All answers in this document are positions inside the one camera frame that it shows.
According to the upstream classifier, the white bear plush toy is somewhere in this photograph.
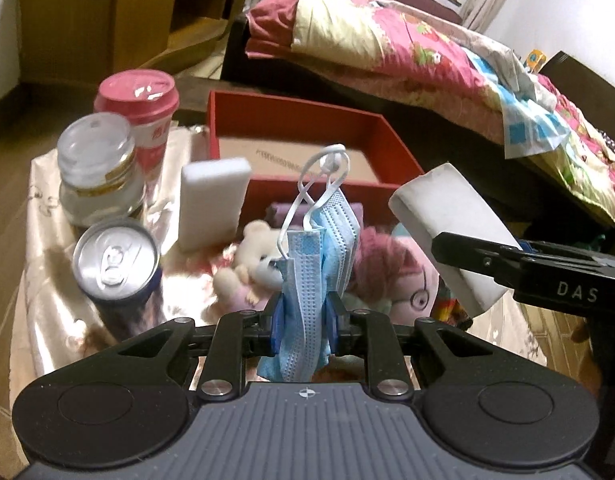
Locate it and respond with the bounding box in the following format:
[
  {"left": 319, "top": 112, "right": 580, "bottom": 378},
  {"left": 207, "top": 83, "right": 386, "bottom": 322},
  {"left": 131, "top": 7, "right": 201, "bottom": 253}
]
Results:
[{"left": 213, "top": 220, "right": 282, "bottom": 316}]

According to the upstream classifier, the orange blue box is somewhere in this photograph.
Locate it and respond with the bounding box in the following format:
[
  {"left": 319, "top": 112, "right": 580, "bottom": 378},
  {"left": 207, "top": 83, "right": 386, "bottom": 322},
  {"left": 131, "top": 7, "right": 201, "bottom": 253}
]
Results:
[{"left": 523, "top": 49, "right": 547, "bottom": 74}]

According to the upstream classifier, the pink lidded drink cup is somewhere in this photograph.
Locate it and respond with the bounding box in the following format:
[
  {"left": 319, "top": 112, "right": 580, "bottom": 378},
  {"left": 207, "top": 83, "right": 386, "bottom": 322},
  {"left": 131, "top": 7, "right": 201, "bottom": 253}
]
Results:
[{"left": 94, "top": 68, "right": 179, "bottom": 206}]

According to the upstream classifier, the pink floral quilt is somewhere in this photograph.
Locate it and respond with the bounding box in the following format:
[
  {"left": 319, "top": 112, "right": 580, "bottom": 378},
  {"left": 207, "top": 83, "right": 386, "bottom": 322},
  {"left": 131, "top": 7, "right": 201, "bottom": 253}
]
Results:
[{"left": 245, "top": 0, "right": 615, "bottom": 224}]

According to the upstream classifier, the wooden cabinet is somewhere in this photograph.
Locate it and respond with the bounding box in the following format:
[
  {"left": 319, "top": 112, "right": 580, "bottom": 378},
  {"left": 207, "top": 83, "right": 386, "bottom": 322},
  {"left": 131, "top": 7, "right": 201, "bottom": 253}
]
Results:
[{"left": 19, "top": 0, "right": 244, "bottom": 86}]

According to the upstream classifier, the floral satin tablecloth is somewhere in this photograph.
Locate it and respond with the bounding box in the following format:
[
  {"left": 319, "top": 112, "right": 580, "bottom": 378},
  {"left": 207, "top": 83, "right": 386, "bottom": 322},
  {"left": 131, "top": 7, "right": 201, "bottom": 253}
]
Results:
[{"left": 9, "top": 127, "right": 549, "bottom": 406}]

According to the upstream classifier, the aluminium drink can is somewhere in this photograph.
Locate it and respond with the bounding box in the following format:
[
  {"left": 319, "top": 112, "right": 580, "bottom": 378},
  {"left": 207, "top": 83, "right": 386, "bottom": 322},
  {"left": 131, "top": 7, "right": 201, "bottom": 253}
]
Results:
[{"left": 72, "top": 218, "right": 165, "bottom": 341}]

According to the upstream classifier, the red cardboard box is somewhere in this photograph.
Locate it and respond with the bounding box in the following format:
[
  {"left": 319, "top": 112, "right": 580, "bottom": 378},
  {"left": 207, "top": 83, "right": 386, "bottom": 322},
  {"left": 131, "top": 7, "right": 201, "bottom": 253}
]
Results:
[{"left": 206, "top": 91, "right": 423, "bottom": 226}]

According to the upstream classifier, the white sponge block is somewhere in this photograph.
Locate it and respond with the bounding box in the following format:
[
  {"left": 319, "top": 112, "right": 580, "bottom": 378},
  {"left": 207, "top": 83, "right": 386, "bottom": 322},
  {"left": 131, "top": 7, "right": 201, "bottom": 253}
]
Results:
[{"left": 178, "top": 157, "right": 252, "bottom": 252}]

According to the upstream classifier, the clear glass jar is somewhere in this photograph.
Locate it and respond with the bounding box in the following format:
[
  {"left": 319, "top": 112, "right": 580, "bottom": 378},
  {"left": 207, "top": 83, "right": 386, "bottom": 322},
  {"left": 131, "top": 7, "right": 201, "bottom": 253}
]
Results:
[{"left": 57, "top": 113, "right": 144, "bottom": 229}]

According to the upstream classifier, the blue face mask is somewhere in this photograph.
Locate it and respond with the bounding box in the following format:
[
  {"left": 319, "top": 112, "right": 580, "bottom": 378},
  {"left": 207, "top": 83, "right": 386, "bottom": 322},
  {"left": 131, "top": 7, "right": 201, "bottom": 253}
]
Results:
[{"left": 257, "top": 144, "right": 361, "bottom": 382}]

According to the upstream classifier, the white foam block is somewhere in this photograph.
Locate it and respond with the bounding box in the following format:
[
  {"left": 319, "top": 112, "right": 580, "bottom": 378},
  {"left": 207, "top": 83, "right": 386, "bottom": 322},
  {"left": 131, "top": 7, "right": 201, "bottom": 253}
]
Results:
[{"left": 389, "top": 162, "right": 519, "bottom": 318}]

